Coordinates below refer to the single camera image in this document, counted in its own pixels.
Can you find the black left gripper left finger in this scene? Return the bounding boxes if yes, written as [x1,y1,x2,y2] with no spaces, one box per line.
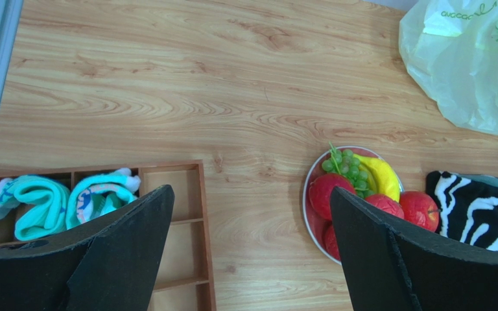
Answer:
[0,185,175,310]

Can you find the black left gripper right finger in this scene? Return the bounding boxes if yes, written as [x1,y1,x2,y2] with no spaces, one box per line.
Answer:
[330,188,498,310]

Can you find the red apple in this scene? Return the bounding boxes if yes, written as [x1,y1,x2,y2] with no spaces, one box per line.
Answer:
[399,191,440,232]

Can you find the yellow banana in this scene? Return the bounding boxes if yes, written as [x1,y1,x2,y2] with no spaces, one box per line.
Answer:
[354,154,401,202]

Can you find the pale green plastic bag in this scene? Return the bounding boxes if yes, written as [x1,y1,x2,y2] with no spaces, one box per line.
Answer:
[399,1,498,135]

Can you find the wooden compartment tray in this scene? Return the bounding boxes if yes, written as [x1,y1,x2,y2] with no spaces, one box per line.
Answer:
[0,160,216,310]

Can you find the teal white rolled sock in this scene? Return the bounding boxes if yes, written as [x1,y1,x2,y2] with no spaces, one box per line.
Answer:
[65,168,141,229]

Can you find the patterned ceramic plate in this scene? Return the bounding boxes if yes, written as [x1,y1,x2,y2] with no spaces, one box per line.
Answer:
[302,151,404,265]

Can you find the red round fruit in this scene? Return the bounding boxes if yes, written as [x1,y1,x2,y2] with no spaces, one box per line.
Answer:
[308,173,356,220]

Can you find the green grape bunch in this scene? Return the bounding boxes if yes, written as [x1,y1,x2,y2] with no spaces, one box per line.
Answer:
[322,143,377,198]

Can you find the zebra striped cushion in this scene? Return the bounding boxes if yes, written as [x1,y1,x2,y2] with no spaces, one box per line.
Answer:
[425,171,498,252]

